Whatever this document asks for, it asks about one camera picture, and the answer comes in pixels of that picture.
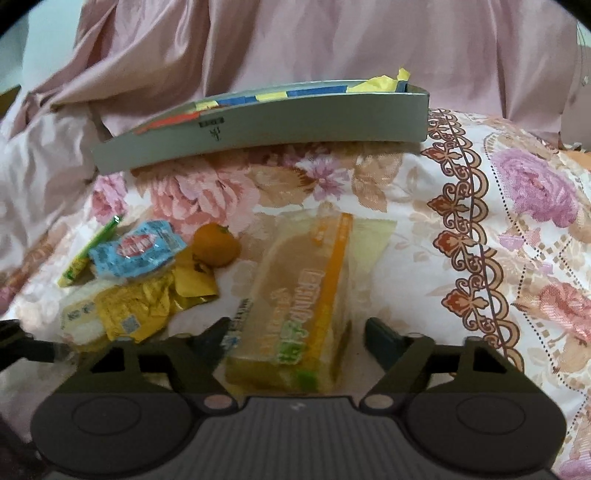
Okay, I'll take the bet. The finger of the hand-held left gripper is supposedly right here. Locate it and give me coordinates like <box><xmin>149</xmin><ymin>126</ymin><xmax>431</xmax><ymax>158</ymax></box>
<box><xmin>0</xmin><ymin>318</ymin><xmax>71</xmax><ymax>371</ymax></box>

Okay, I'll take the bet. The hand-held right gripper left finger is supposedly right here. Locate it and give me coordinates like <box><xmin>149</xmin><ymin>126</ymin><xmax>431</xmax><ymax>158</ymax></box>
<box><xmin>48</xmin><ymin>318</ymin><xmax>238</xmax><ymax>411</ymax></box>

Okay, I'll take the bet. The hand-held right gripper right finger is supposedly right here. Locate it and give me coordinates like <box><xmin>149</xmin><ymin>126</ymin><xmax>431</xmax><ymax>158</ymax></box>
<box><xmin>360</xmin><ymin>318</ymin><xmax>543</xmax><ymax>411</ymax></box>

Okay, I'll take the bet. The sliced bread packet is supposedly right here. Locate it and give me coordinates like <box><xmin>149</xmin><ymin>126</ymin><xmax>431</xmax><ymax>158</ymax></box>
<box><xmin>224</xmin><ymin>210</ymin><xmax>398</xmax><ymax>396</ymax></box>

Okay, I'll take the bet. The light blue snack packet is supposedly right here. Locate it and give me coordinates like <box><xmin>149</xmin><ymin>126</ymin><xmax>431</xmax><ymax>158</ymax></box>
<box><xmin>89</xmin><ymin>220</ymin><xmax>188</xmax><ymax>280</ymax></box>

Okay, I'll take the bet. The grey tray with colourful lining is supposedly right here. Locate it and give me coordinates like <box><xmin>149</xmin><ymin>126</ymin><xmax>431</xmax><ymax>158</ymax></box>
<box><xmin>91</xmin><ymin>79</ymin><xmax>430</xmax><ymax>177</ymax></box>

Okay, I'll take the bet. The white snack packet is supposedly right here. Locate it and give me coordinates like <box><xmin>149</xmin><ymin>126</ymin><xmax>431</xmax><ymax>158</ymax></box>
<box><xmin>60</xmin><ymin>281</ymin><xmax>112</xmax><ymax>348</ymax></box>

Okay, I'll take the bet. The gold foil snack packet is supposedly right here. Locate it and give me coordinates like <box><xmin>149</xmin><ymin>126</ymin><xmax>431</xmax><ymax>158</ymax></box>
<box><xmin>172</xmin><ymin>249</ymin><xmax>219</xmax><ymax>308</ymax></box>

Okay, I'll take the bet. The crumpled yellow snack packet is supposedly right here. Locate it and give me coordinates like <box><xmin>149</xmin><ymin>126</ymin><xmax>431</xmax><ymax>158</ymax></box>
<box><xmin>95</xmin><ymin>272</ymin><xmax>185</xmax><ymax>343</ymax></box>

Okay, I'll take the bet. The tangerine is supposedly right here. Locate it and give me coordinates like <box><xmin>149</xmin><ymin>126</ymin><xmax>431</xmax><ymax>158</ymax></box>
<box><xmin>191</xmin><ymin>223</ymin><xmax>242</xmax><ymax>267</ymax></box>

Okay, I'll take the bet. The green stick packet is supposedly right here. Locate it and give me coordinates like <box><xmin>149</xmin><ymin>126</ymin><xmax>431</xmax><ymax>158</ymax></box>
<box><xmin>58</xmin><ymin>215</ymin><xmax>127</xmax><ymax>288</ymax></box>

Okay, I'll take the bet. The pale pink quilt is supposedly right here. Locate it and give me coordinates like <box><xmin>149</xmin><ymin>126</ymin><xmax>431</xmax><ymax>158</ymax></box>
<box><xmin>0</xmin><ymin>111</ymin><xmax>109</xmax><ymax>261</ymax></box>

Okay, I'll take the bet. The yellow crinkled packet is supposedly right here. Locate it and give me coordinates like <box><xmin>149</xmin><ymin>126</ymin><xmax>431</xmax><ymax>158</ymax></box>
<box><xmin>348</xmin><ymin>68</ymin><xmax>411</xmax><ymax>93</ymax></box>

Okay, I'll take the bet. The pink satin curtain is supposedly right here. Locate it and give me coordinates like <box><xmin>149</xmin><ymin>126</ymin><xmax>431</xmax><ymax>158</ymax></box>
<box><xmin>9</xmin><ymin>0</ymin><xmax>591</xmax><ymax>151</ymax></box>

